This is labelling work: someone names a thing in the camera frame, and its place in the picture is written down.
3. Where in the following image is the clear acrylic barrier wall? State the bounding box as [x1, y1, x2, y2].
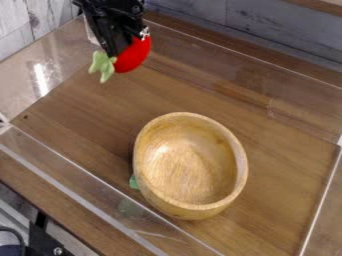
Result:
[0, 14, 342, 256]

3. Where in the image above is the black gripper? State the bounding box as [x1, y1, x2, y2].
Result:
[72, 0, 150, 57]

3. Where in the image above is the wooden bowl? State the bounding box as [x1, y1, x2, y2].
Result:
[132, 112, 248, 220]

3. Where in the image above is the black cable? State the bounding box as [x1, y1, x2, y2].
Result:
[0, 226, 28, 256]

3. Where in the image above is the green object behind bowl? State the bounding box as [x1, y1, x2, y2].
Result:
[130, 175, 139, 190]

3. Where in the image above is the red plush strawberry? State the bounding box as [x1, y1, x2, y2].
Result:
[88, 36, 152, 83]

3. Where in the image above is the black clamp with screw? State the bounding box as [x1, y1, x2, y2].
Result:
[25, 223, 75, 256]

